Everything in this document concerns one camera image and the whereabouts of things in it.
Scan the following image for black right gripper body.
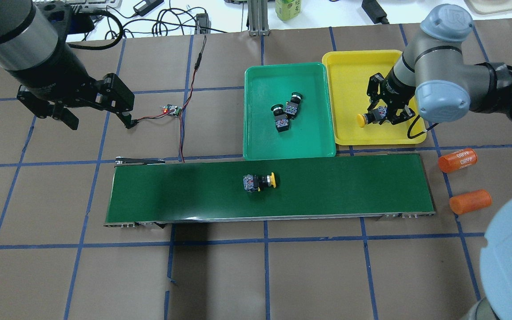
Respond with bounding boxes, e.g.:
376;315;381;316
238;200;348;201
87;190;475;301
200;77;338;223
367;72;415;125

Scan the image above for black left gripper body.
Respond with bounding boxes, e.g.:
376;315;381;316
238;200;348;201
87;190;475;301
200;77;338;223
16;68;135;119

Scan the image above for yellow push button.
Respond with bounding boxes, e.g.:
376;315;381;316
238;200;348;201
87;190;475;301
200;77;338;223
242;172;278;192
356;106;388;128

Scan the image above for orange cylinder marked 4680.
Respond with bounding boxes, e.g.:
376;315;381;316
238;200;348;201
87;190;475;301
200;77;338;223
438;148;478;173

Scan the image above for green push button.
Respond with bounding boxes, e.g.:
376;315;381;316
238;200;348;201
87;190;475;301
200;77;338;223
284;92;303;120
271;104;290;133

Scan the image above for plain orange cylinder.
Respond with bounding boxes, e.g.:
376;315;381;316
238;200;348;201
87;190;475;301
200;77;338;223
448;190;492;215

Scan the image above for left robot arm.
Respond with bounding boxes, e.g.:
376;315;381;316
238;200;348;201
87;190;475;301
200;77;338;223
0;0;138;130

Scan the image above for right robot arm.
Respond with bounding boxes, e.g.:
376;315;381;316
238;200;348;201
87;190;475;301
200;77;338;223
362;4;512;320

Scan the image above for yellow plastic tray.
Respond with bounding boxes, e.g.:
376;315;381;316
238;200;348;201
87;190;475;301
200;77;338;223
322;49;427;146

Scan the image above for small green controller board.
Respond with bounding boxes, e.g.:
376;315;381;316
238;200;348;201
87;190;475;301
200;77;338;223
162;104;183;118

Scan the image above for black power adapter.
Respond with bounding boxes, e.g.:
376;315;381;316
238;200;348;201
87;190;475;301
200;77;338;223
361;0;390;24

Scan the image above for green plastic tray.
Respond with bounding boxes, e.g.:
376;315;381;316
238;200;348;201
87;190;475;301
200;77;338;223
243;62;336;160

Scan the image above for green conveyor belt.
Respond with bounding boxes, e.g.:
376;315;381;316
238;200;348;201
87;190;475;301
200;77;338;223
104;153;436;228

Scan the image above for beige tray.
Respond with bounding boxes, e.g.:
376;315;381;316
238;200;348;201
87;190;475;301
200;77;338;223
465;0;512;15

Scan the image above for green tea bottle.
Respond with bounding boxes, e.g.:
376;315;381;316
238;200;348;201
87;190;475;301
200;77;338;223
275;0;301;21

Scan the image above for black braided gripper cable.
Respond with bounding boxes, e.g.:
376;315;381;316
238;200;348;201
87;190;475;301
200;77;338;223
406;113;439;140

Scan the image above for red black controller wires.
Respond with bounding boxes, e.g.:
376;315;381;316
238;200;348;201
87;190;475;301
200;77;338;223
124;33;208;164

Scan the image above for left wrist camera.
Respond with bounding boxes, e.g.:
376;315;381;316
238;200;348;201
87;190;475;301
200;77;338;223
34;0;94;42

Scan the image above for aluminium frame post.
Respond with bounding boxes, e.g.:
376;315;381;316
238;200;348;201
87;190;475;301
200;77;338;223
247;0;270;37

